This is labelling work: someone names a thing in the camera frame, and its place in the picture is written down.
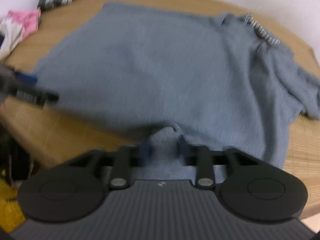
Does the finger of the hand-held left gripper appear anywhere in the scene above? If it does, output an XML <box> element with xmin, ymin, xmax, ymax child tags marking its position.
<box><xmin>6</xmin><ymin>86</ymin><xmax>60</xmax><ymax>109</ymax></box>
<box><xmin>14</xmin><ymin>72</ymin><xmax>38</xmax><ymax>84</ymax></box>

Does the white garment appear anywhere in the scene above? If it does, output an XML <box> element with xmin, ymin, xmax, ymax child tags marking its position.
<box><xmin>0</xmin><ymin>17</ymin><xmax>24</xmax><ymax>60</ymax></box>

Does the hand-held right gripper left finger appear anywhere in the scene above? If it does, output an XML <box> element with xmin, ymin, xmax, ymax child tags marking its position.
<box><xmin>66</xmin><ymin>140</ymin><xmax>155</xmax><ymax>190</ymax></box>

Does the person's yellow clothing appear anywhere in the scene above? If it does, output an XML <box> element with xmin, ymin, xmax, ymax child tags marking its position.
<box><xmin>0</xmin><ymin>180</ymin><xmax>27</xmax><ymax>233</ymax></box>

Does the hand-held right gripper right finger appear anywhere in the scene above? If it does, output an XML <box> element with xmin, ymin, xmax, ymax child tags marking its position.
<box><xmin>179</xmin><ymin>136</ymin><xmax>263</xmax><ymax>188</ymax></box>

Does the grey hoodie with red print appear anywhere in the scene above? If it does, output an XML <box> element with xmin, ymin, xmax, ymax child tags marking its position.
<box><xmin>32</xmin><ymin>2</ymin><xmax>320</xmax><ymax>180</ymax></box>

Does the dark object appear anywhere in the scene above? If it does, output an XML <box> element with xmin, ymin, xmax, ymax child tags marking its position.
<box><xmin>0</xmin><ymin>120</ymin><xmax>34</xmax><ymax>188</ymax></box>

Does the pink garment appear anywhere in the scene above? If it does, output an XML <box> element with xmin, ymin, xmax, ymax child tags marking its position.
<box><xmin>6</xmin><ymin>8</ymin><xmax>42</xmax><ymax>40</ymax></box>

